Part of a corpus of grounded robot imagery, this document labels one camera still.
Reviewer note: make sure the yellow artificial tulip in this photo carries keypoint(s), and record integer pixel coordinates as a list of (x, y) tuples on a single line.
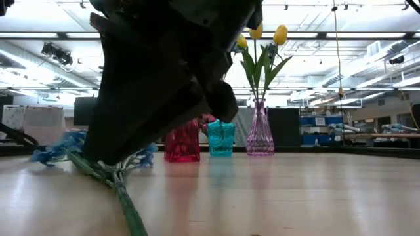
[(241, 42), (280, 34)]

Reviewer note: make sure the pink glass vase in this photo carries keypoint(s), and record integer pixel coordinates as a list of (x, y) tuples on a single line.
[(260, 137)]

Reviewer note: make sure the red glass vase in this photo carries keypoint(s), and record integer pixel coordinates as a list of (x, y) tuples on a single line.
[(182, 144)]

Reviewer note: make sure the black ceiling speaker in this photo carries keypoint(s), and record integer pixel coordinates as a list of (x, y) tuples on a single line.
[(397, 59)]

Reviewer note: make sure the white ceiling air vent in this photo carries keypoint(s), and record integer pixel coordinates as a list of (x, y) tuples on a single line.
[(377, 49)]

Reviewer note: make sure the white partition panel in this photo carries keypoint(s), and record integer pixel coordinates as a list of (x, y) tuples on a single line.
[(42, 123)]

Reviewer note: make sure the grey background robot arm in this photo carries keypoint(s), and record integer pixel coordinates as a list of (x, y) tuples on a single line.
[(398, 128), (343, 128)]

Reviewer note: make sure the blue glass vase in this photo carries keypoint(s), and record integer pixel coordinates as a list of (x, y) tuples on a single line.
[(221, 141)]

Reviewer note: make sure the pink tulip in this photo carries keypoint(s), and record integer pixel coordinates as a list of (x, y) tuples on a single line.
[(256, 33)]

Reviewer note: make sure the black ceiling camera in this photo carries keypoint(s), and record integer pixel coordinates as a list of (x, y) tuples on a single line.
[(60, 57)]

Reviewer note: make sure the blue storage bin shelf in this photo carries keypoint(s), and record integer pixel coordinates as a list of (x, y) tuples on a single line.
[(308, 139)]

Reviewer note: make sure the wooden background table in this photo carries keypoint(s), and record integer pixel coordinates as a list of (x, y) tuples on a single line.
[(393, 135)]

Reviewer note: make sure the blue artificial flower bunch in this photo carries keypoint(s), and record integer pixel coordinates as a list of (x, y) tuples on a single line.
[(271, 50), (129, 206)]

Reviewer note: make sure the grey curtain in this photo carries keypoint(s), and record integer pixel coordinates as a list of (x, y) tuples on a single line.
[(243, 131)]

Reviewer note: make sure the black cabinet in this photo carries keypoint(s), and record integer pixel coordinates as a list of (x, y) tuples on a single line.
[(283, 128)]

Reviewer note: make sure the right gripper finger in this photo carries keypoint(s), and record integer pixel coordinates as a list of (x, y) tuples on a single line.
[(157, 114), (111, 98)]

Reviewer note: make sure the black monitor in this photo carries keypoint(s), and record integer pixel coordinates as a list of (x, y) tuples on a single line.
[(83, 111)]

